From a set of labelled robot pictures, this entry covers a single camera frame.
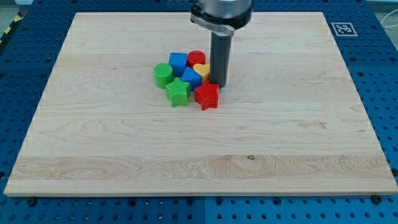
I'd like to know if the yellow heart block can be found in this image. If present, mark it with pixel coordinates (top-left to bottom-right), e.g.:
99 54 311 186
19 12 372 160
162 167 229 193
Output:
193 63 210 83

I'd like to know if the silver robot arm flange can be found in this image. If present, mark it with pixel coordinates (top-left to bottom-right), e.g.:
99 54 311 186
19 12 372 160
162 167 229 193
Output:
190 0 254 37

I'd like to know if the blue cube block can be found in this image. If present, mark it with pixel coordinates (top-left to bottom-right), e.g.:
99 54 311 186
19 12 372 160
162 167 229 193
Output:
169 52 187 77

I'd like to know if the red cylinder block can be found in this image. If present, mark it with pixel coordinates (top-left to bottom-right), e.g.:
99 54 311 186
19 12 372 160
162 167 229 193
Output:
187 50 206 68

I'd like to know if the red star block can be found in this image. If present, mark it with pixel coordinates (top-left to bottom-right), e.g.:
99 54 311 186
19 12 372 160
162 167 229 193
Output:
195 82 219 111

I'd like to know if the white cable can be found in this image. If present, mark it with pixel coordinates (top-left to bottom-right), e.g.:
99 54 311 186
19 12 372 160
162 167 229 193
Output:
379 8 398 31

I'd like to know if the black bolt front left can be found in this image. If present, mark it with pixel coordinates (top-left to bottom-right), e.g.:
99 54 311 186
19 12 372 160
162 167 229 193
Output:
26 197 37 207

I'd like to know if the green star block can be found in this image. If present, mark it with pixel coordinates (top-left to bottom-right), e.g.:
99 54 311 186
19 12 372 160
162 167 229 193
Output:
165 78 190 107

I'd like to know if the green cylinder block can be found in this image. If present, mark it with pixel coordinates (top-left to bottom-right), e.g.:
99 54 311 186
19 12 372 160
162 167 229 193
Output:
154 63 174 89

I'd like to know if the white fiducial marker tag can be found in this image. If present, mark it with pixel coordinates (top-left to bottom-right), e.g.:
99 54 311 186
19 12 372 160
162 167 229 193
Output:
331 22 358 37

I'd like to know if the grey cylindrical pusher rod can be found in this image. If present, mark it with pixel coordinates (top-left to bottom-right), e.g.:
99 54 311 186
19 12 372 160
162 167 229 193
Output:
209 32 231 88

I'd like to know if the blue triangle block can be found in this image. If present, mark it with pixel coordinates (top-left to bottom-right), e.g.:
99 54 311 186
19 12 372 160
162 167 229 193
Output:
181 67 202 91

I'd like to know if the black bolt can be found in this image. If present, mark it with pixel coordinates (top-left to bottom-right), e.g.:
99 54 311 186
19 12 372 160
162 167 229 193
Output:
371 195 383 205
26 197 37 207

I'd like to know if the black bolt front right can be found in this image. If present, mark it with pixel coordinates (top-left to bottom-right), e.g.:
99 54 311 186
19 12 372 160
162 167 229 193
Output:
371 195 383 205

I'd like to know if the light wooden board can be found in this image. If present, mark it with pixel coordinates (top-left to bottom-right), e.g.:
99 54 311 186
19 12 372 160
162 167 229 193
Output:
4 12 397 197

